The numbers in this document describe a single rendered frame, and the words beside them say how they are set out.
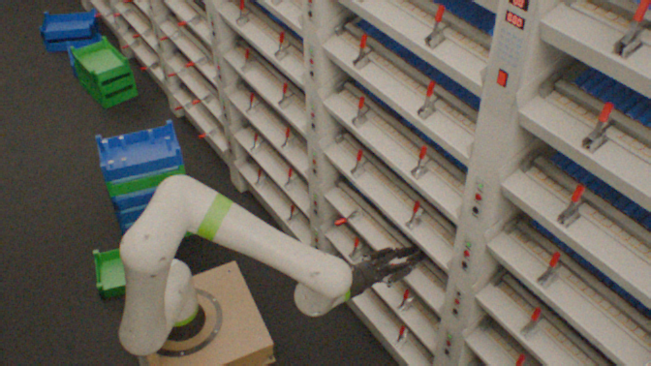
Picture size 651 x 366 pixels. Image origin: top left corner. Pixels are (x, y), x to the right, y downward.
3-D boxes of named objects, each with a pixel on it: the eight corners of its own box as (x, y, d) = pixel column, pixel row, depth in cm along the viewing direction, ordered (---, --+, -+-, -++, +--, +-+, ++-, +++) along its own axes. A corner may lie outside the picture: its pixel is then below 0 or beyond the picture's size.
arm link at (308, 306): (282, 291, 182) (300, 327, 179) (295, 275, 172) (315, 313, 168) (325, 275, 189) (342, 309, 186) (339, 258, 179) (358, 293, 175)
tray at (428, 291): (444, 321, 192) (438, 308, 184) (327, 201, 229) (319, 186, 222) (495, 277, 194) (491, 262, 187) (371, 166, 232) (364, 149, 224)
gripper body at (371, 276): (346, 277, 191) (371, 266, 195) (363, 297, 185) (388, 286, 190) (350, 259, 186) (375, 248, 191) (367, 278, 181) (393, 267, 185)
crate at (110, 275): (101, 300, 261) (96, 287, 256) (97, 262, 275) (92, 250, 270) (177, 280, 268) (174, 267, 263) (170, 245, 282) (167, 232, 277)
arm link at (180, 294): (145, 329, 199) (130, 290, 186) (169, 289, 210) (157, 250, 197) (184, 339, 196) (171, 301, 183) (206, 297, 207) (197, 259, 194)
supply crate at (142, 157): (105, 182, 253) (100, 167, 247) (100, 150, 267) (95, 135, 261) (183, 164, 260) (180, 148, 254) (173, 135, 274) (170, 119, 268)
